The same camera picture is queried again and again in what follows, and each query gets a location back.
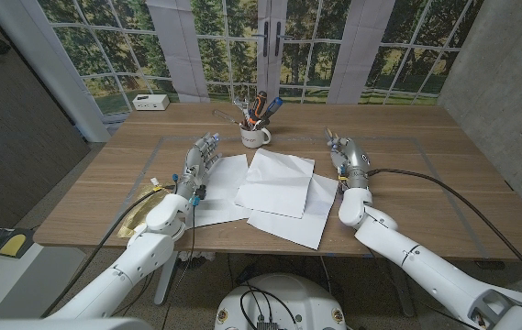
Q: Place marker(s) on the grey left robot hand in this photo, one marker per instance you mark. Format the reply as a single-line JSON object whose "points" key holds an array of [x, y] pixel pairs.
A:
{"points": [[196, 162]]}

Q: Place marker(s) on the printed window forest backdrop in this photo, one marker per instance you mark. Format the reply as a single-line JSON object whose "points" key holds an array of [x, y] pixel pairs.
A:
{"points": [[178, 55]]}

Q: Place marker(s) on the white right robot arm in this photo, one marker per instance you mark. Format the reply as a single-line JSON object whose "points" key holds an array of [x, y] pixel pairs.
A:
{"points": [[425, 268]]}

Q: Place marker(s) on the white table leg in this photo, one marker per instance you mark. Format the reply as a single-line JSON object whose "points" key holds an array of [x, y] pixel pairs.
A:
{"points": [[166, 284]]}

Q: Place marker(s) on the grey table leg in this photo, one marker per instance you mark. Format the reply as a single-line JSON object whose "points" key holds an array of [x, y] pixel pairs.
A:
{"points": [[405, 300]]}

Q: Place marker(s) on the large white paper sheet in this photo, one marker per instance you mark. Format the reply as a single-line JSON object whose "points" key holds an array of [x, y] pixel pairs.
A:
{"points": [[306, 227]]}

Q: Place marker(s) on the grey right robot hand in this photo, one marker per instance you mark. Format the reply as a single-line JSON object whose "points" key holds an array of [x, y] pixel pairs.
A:
{"points": [[354, 158]]}

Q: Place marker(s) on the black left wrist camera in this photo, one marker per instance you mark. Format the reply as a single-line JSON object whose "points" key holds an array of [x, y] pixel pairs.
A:
{"points": [[201, 191]]}

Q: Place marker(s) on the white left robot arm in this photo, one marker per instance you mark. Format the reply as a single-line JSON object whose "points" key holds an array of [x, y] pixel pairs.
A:
{"points": [[123, 270]]}

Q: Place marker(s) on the white power strip box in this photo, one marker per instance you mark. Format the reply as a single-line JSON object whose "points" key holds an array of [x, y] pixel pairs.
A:
{"points": [[150, 102]]}

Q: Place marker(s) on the creased white paper sheet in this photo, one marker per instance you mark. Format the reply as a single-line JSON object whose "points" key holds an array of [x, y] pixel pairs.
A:
{"points": [[279, 183]]}

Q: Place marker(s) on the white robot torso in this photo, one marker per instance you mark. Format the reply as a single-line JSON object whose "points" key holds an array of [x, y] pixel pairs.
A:
{"points": [[283, 298]]}

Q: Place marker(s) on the silver metal wrench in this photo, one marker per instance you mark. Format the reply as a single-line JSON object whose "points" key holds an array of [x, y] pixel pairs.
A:
{"points": [[242, 107]]}

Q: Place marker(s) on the white mug with tools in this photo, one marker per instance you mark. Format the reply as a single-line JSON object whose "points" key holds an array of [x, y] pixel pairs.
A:
{"points": [[257, 105]]}

